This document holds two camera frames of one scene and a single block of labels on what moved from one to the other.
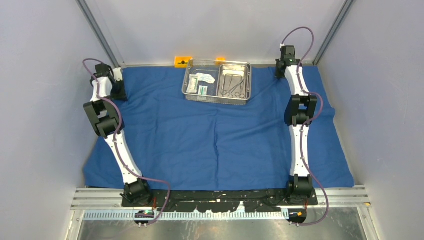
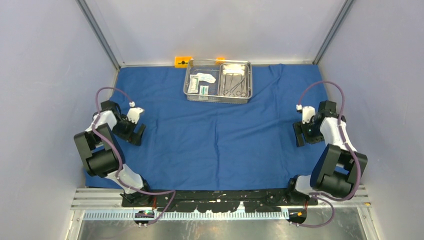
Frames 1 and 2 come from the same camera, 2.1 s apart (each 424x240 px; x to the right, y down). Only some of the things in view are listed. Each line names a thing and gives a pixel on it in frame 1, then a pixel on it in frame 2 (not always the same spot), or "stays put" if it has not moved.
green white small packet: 202,90 stays put
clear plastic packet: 205,78 stays put
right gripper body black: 279,73 → 311,133
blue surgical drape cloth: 174,142 stays put
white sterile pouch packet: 192,84 stays put
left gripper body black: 118,92 → 124,128
